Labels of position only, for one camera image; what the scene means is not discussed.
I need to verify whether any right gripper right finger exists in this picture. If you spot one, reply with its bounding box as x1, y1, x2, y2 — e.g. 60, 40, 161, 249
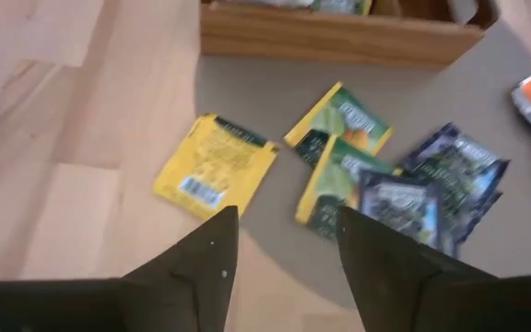
336, 207, 531, 332

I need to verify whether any dark blue tea packet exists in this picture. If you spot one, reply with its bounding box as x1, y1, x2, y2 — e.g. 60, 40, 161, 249
357, 169, 455, 257
449, 188, 504, 245
398, 122, 511, 208

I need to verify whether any wooden tea organizer box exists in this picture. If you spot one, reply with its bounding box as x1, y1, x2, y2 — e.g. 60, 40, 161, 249
199, 0, 501, 70

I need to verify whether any round grey mat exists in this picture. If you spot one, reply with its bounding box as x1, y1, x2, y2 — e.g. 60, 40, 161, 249
194, 18, 531, 310

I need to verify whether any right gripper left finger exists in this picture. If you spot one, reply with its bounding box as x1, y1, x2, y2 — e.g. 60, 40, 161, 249
0, 206, 240, 332

